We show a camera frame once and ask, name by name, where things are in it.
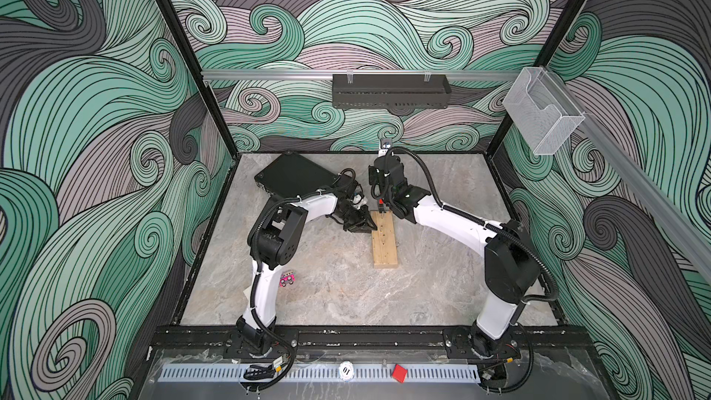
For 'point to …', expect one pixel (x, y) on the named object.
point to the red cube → (399, 373)
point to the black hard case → (293, 176)
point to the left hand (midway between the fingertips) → (375, 227)
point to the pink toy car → (289, 277)
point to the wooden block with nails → (384, 240)
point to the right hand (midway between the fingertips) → (377, 160)
